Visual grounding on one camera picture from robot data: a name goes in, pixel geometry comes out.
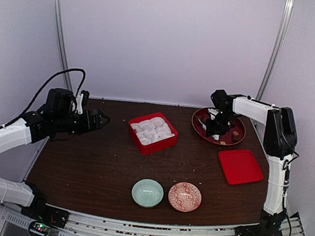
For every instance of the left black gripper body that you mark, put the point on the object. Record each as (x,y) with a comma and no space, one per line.
(63,123)

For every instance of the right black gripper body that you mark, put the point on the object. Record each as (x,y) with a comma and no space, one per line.
(220,124)

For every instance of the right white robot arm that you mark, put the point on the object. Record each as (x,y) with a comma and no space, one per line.
(279,141)

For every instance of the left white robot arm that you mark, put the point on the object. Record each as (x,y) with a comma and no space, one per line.
(21,132)

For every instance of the red square chocolate box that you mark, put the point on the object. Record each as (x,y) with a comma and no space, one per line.
(155,147)

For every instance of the dark red round tray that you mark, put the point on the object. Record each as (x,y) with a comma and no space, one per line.
(234,125)

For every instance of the red square box lid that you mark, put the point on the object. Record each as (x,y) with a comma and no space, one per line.
(240,167)

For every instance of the red patterned ceramic bowl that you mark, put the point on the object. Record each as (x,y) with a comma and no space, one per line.
(184,197)

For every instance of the pale green ceramic bowl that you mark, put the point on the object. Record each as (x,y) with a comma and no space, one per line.
(147,193)

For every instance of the left aluminium frame post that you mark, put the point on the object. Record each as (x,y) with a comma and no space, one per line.
(60,35)

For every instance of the aluminium frame post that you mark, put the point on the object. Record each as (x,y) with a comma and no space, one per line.
(60,35)
(281,34)

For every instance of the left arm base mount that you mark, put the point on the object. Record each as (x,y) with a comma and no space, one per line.
(44,219)

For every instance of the right aluminium frame post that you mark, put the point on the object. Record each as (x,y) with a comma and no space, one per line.
(281,34)

